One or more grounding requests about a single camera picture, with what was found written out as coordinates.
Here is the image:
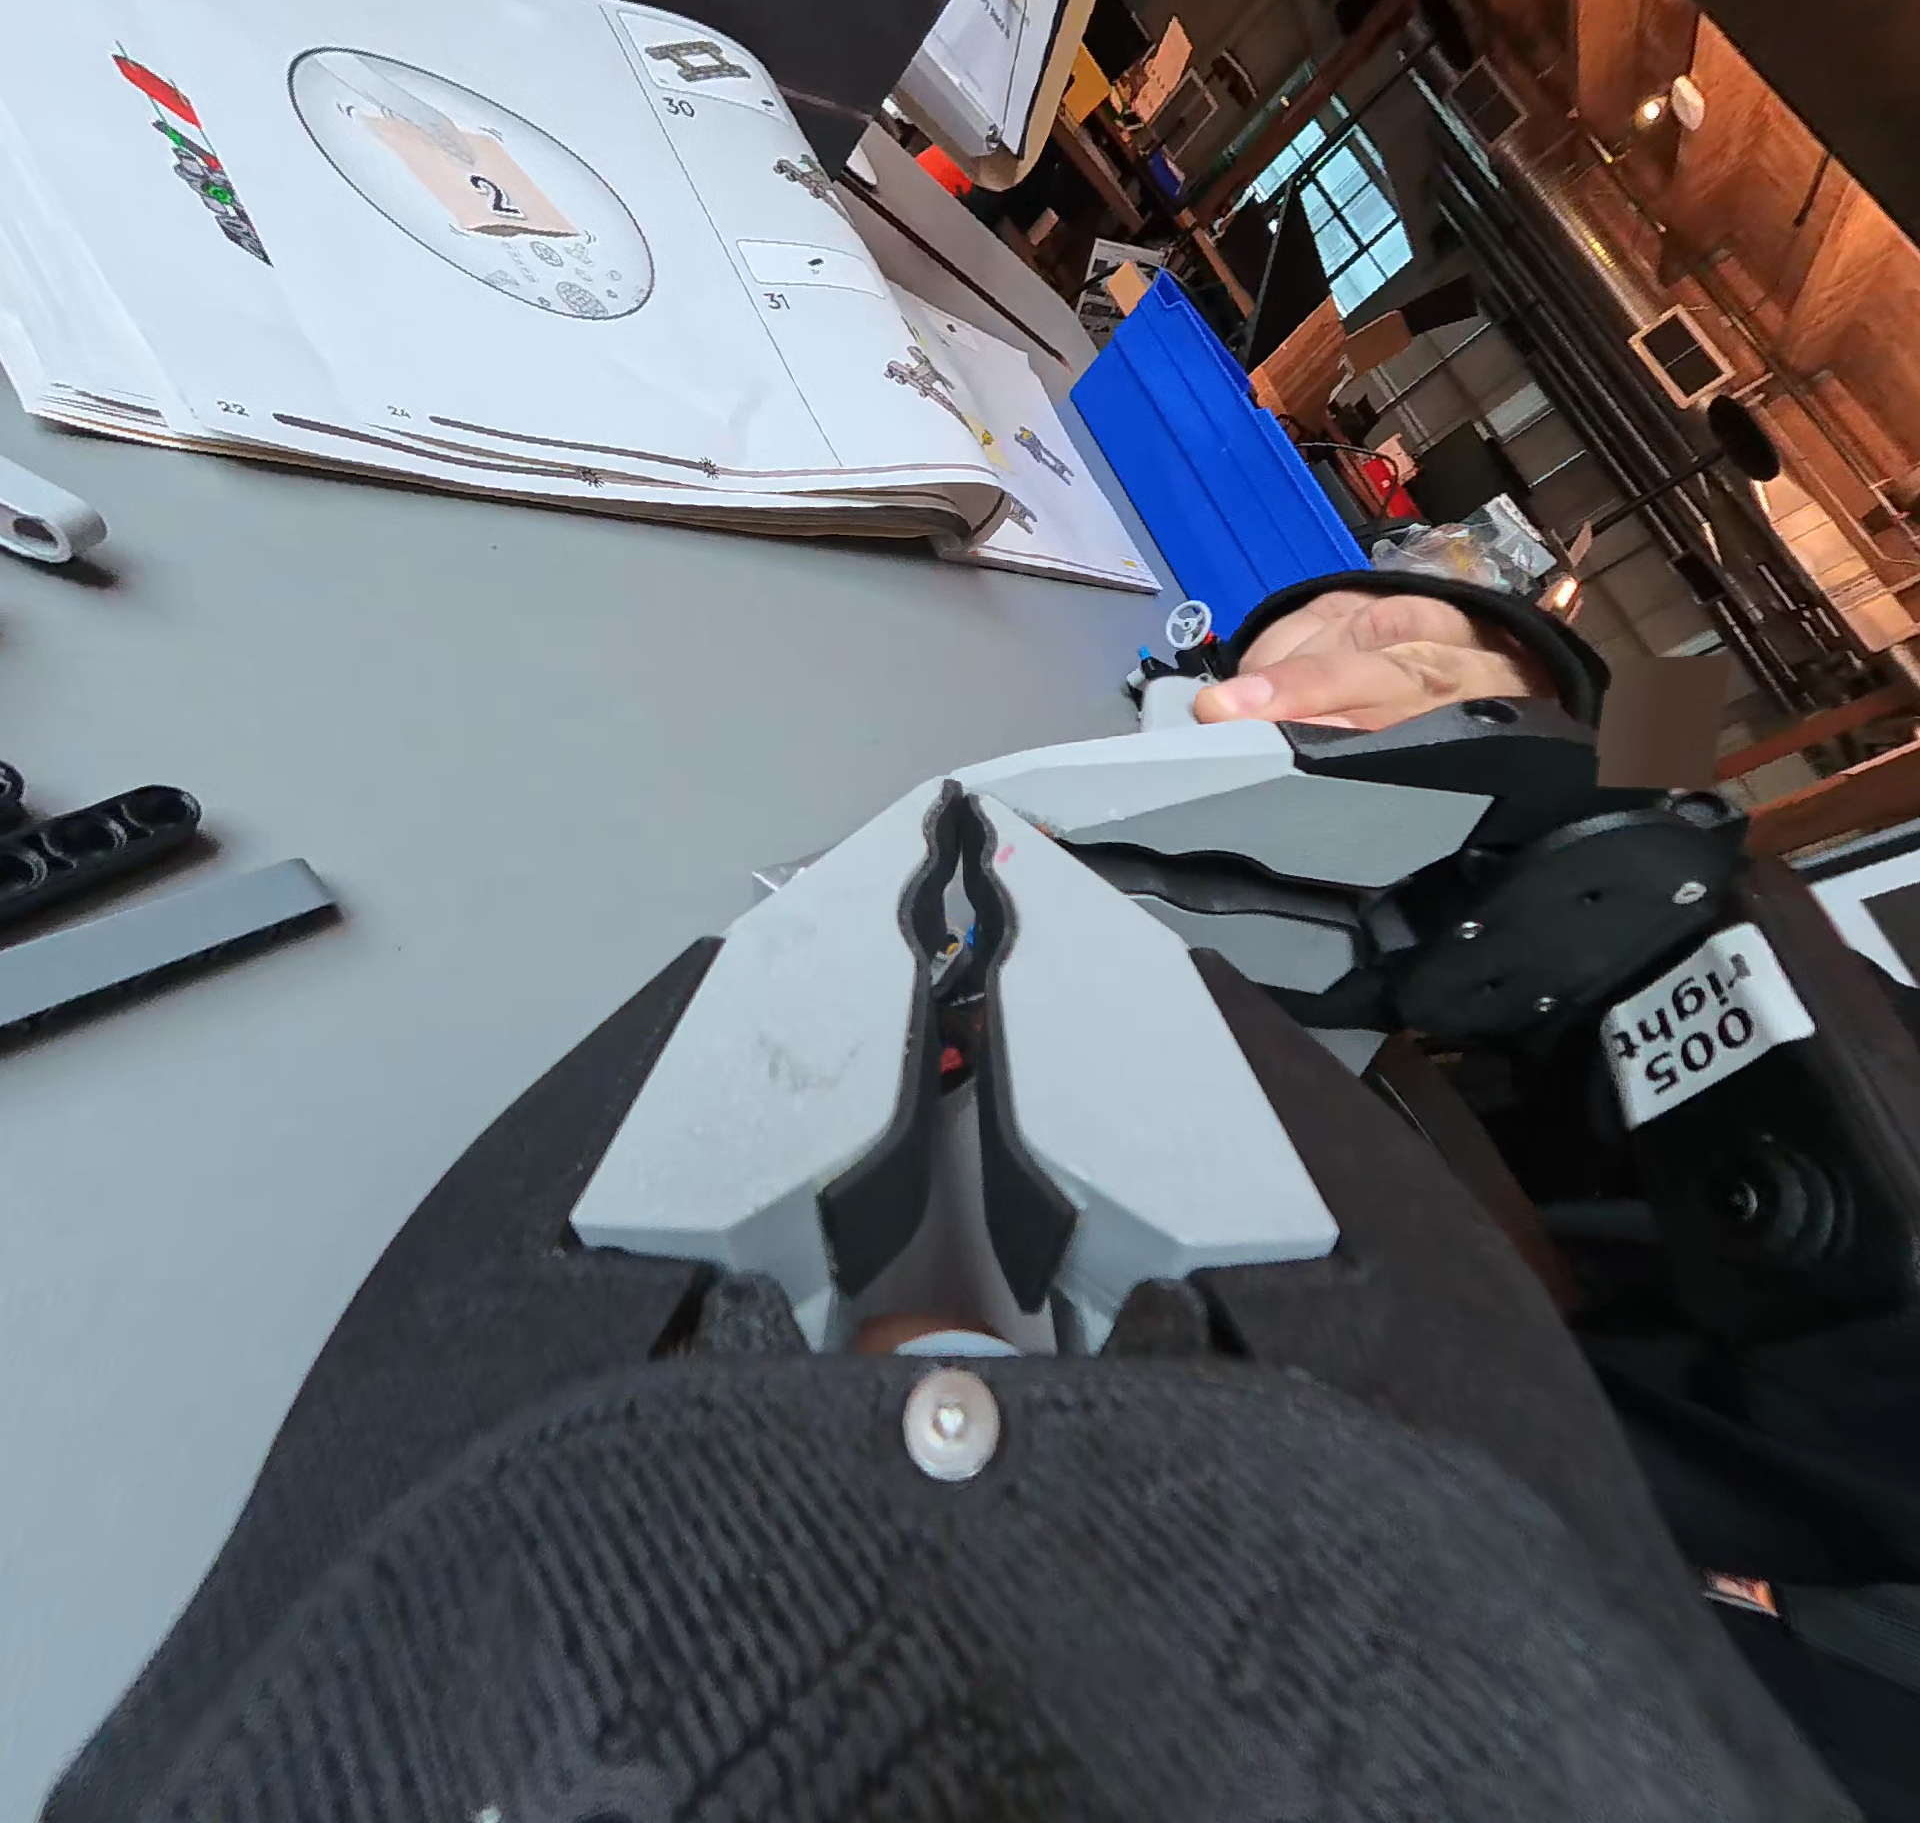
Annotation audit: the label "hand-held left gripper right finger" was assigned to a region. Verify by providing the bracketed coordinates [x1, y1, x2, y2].
[960, 792, 1341, 1358]

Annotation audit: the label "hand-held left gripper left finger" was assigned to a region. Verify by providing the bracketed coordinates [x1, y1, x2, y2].
[570, 778, 962, 1358]

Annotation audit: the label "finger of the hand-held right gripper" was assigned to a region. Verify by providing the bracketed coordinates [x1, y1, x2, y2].
[1067, 846, 1399, 998]
[952, 718, 1497, 884]

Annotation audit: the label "clear bag small lego pins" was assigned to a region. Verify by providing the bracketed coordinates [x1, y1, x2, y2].
[900, 834, 1008, 1106]

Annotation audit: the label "long dark grey lego plate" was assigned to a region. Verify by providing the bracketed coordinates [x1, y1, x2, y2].
[0, 858, 341, 1052]

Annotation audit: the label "black lego beam with holes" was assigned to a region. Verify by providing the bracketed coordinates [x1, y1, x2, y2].
[0, 786, 204, 932]

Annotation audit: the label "white lego instruction booklet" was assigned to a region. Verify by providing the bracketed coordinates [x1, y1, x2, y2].
[0, 0, 1164, 596]

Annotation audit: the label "light grey lego liftarm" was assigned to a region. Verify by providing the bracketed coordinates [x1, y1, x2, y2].
[0, 457, 110, 567]

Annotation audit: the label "person's right hand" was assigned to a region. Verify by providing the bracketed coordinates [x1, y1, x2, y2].
[1192, 594, 1548, 734]

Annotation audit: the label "heap of clear plastic bags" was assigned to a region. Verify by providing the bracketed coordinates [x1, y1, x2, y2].
[1371, 497, 1562, 598]

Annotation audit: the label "blue plastic bin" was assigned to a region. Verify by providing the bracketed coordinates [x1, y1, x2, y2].
[1067, 269, 1374, 640]

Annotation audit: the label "large paned window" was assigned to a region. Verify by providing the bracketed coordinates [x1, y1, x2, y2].
[1252, 115, 1420, 319]

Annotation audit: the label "person's dark clothed body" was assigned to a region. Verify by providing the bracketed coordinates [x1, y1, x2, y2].
[1560, 1254, 1920, 1823]

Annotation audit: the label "white sign board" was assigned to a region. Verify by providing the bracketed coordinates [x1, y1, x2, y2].
[892, 0, 1133, 191]

